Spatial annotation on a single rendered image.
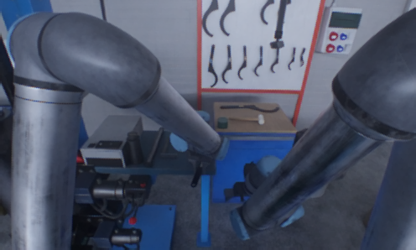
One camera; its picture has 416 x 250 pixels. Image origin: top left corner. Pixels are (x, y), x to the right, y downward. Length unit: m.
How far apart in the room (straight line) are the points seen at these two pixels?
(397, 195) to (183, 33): 2.58
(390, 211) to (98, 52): 0.52
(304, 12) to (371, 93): 2.68
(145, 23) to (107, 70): 2.50
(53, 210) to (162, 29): 2.49
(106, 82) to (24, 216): 0.31
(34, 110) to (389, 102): 0.49
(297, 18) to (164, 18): 1.58
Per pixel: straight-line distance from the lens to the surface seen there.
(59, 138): 0.45
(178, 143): 0.84
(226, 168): 2.08
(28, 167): 0.48
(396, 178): 0.45
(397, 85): 0.26
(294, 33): 2.91
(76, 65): 0.35
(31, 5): 1.43
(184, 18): 2.74
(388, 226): 0.49
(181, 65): 2.84
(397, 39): 0.28
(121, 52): 0.34
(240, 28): 2.73
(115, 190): 1.31
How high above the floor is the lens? 1.90
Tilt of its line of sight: 29 degrees down
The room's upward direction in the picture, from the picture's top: 1 degrees clockwise
